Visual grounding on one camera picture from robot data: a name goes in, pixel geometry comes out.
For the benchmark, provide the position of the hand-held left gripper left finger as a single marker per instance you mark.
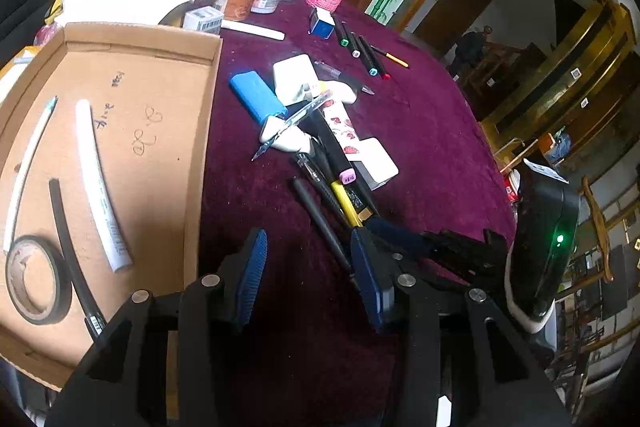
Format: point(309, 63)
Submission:
point(254, 267)

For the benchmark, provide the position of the black marker green cap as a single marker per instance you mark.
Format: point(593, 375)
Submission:
point(340, 32)

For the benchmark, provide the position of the square white charger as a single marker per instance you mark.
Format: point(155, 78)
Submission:
point(380, 162)

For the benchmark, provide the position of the black marker white cap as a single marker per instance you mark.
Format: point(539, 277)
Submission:
point(351, 44)

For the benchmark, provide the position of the shallow cardboard box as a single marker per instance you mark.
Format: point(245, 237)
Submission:
point(150, 132)

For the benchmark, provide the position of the white pen teal tip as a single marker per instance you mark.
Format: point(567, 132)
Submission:
point(25, 177)

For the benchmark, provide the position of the clear pen fine tip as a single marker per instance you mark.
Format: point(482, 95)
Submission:
point(295, 119)

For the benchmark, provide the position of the black tape roll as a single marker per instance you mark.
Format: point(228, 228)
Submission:
point(64, 279)

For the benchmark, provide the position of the blue battery pack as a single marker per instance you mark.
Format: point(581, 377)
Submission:
point(257, 97)

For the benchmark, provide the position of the clear pen black grip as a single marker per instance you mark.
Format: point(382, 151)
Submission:
point(307, 164)

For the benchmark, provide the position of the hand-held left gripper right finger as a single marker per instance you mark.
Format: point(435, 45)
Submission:
point(367, 282)

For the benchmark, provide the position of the white flat strip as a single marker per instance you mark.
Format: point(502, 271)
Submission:
point(252, 30)

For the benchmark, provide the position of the black marker pink cap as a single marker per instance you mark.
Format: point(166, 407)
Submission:
point(327, 147)

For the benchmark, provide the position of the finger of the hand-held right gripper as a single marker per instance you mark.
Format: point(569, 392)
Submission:
point(400, 234)

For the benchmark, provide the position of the large white charger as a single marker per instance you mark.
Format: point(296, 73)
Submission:
point(295, 77)

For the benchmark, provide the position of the black marker teal cap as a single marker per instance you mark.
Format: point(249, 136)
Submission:
point(365, 54)

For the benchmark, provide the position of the rose print hand cream tube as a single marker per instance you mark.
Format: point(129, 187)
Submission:
point(340, 124)

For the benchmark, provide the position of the clear pen dark tip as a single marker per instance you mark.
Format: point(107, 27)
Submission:
point(357, 83)

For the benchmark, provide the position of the blue white small box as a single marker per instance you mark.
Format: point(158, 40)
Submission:
point(320, 24)

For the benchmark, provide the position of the black marker red cap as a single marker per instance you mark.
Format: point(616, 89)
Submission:
point(377, 62)

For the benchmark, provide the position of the black flat strip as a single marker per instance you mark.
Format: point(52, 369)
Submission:
point(67, 237)

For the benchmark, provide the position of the long white tube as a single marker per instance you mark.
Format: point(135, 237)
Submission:
point(95, 177)

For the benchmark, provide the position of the yellow pencil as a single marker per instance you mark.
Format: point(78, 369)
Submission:
point(392, 57)

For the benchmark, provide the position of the white barcode box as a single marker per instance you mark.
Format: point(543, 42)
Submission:
point(202, 19)

